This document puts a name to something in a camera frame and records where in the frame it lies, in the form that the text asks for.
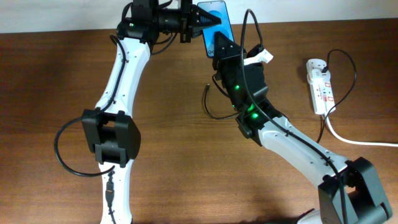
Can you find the blue Galaxy smartphone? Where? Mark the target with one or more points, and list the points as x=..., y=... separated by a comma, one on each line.
x=218, y=9

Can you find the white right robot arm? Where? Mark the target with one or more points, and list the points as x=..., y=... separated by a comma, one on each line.
x=349, y=191

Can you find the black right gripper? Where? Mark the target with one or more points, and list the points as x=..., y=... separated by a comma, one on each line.
x=230, y=61

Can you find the white power strip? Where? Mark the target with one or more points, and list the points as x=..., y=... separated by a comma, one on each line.
x=320, y=86

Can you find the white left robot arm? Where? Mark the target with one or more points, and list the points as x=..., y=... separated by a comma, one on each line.
x=110, y=131

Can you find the black USB charger plug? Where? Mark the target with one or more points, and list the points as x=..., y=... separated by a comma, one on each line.
x=324, y=70

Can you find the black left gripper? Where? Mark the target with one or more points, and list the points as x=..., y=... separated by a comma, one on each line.
x=190, y=15

